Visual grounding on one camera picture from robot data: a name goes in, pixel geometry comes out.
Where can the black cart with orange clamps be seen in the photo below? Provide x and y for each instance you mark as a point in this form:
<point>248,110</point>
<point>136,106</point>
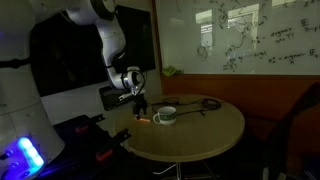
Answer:
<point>91,153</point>

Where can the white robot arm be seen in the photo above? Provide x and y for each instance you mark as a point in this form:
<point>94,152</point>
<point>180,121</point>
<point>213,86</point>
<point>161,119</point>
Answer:
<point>102,13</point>

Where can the green cloth on ledge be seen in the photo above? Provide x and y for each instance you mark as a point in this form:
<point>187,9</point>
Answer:
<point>171,70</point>

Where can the dark chair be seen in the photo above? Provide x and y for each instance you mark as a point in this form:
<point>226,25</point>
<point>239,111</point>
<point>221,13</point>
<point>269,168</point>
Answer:
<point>268,159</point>

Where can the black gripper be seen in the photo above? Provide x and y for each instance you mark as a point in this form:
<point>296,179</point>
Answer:
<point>139,104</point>

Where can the white cup with green band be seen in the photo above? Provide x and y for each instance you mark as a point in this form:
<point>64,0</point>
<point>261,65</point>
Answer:
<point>165,115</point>

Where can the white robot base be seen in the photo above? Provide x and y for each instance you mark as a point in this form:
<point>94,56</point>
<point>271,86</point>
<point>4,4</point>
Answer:
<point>28,140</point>

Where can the whiteboard with writing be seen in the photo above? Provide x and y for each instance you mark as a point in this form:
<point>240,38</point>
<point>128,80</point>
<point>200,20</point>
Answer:
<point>260,37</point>

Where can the black wall monitor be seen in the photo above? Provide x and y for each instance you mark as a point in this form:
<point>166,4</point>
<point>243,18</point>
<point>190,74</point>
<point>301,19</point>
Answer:
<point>66,56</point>

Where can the orange marker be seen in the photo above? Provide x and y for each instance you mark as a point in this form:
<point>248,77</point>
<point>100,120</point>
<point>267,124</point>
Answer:
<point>143,120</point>

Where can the round wooden table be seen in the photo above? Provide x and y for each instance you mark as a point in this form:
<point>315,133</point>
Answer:
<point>199,133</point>

